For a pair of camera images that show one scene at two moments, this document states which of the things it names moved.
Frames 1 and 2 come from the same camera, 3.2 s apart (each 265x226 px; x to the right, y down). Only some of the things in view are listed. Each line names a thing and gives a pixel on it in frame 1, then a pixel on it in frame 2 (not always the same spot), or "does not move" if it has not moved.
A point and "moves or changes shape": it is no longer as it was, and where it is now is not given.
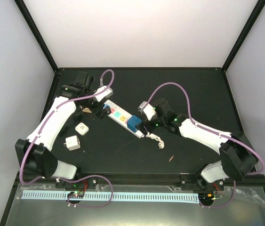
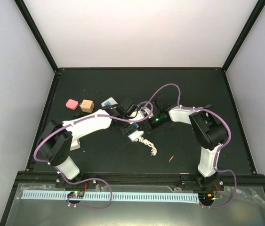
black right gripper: [146, 123] does not move
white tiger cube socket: [72, 143] does not move
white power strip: [120, 116] moves or changes shape
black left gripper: [103, 113] to [127, 131]
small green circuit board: [76, 194] does not move
